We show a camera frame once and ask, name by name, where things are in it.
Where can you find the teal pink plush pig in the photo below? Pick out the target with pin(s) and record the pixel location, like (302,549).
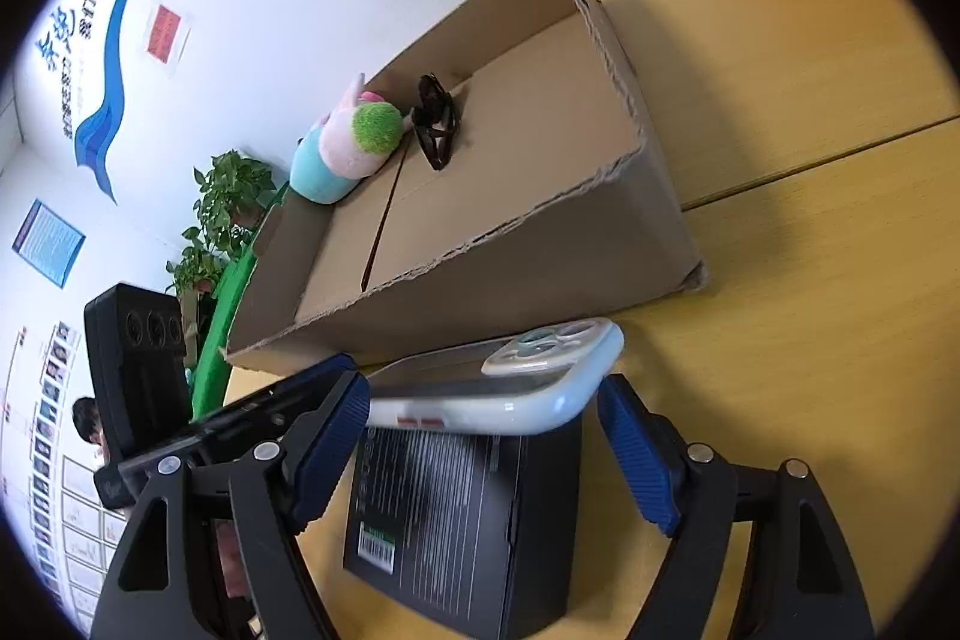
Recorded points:
(349,145)

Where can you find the brown cardboard box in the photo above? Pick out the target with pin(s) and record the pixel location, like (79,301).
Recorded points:
(556,204)

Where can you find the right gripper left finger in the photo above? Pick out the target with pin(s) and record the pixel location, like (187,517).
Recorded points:
(165,580)

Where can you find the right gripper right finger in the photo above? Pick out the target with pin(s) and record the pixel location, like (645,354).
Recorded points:
(799,581)

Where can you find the white phone case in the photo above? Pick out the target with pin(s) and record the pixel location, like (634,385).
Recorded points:
(524,384)

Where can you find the person left hand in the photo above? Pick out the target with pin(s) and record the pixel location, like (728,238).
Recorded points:
(231,561)

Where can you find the potted green plant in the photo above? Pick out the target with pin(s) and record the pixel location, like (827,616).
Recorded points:
(232,198)
(205,257)

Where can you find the red paper wall notice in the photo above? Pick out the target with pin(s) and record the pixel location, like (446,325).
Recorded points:
(168,32)

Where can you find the black product box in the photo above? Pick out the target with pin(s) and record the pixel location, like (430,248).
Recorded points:
(474,532)

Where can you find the black sunglasses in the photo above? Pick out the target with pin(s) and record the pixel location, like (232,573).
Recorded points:
(435,120)

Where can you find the green covered side table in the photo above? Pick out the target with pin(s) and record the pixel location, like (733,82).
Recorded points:
(211,374)

